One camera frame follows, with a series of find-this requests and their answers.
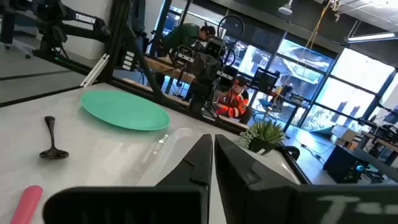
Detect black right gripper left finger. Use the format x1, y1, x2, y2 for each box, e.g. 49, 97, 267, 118
42, 133, 214, 224

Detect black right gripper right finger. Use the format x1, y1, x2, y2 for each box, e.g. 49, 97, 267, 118
214, 134, 398, 224

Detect black spoon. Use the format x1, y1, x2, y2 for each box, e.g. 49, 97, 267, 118
39, 116, 70, 161

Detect green round plate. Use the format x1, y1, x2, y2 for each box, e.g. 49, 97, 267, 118
80, 90, 171, 131

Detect clear plastic tray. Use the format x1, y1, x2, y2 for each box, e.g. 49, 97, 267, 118
135, 126, 302, 224

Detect small potted green plant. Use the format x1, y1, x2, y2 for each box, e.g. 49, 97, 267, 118
238, 119, 286, 156

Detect black computer tower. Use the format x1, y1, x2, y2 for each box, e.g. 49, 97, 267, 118
322, 144, 369, 184

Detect person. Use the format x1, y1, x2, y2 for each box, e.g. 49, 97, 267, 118
155, 23, 216, 91
214, 76, 253, 125

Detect pink plastic utensil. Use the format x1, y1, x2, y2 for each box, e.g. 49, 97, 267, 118
10, 185, 44, 224

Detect black mesh office chair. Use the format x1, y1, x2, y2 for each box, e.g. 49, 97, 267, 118
251, 67, 280, 94

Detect cluttered wooden work desk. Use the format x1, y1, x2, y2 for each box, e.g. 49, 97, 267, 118
357, 130, 398, 166

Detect white aluminium extrusion bar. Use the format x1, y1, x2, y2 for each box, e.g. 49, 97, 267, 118
80, 53, 110, 88

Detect white ceiling fixture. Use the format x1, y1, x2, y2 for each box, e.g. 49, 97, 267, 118
278, 0, 294, 16

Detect ceiling tube lamp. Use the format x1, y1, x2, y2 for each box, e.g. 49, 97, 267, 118
344, 30, 398, 44

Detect black camera rig on stand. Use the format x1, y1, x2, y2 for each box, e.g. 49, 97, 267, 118
174, 35, 239, 114

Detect black metal table frame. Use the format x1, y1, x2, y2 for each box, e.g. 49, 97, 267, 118
32, 0, 249, 134

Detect yellow hanging rope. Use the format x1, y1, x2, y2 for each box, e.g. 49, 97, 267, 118
270, 0, 333, 113

